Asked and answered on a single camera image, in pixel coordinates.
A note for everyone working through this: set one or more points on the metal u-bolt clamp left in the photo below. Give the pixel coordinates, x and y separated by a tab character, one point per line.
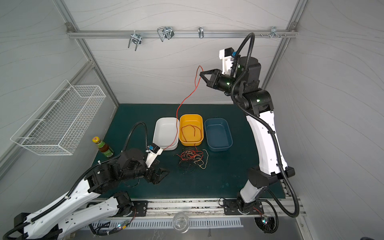
135	40

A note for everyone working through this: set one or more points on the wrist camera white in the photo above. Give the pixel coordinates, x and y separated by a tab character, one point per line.
152	152
227	57

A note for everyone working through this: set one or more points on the clear glass cup front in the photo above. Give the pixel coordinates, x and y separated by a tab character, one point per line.
181	222

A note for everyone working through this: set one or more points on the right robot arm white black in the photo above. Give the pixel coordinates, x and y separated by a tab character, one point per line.
239	79

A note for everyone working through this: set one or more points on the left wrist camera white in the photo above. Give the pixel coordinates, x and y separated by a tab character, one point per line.
152	152

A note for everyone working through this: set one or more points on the metal u-bolt clamp middle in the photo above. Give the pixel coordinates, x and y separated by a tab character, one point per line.
165	33

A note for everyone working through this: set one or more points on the sauce bottle yellow cap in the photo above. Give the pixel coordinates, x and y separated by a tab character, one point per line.
103	147

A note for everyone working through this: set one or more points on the blue plastic bin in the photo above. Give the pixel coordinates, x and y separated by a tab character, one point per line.
218	134

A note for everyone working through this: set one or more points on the aluminium crossbar rail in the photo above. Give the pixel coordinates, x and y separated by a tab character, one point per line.
179	34

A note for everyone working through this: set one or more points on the white wire basket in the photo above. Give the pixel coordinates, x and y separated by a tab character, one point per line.
58	125

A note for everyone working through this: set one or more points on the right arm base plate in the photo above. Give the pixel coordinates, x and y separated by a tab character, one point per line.
234	207

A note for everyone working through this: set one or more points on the metal clamp small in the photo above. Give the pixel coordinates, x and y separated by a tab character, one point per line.
201	32

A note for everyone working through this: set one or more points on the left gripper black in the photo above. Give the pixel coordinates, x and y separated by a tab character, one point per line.
151	178

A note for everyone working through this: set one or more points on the metal bracket right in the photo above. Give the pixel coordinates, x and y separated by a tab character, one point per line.
273	33

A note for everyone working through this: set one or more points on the white vent grille strip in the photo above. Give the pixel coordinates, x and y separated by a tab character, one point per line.
195	223

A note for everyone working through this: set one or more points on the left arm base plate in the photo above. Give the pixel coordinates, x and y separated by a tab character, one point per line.
134	208

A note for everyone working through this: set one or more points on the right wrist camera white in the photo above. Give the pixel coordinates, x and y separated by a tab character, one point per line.
227	57

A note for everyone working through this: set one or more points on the yellow plastic bin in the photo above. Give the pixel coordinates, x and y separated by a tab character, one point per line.
191	130

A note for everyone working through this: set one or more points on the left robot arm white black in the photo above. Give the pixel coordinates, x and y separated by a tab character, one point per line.
63	216

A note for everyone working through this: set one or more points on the white plastic bin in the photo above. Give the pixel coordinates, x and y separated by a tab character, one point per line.
166	133

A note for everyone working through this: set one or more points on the metal u-bolt clamp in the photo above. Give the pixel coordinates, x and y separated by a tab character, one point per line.
135	40
165	33

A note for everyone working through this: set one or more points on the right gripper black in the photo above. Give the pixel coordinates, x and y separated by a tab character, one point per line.
216	80

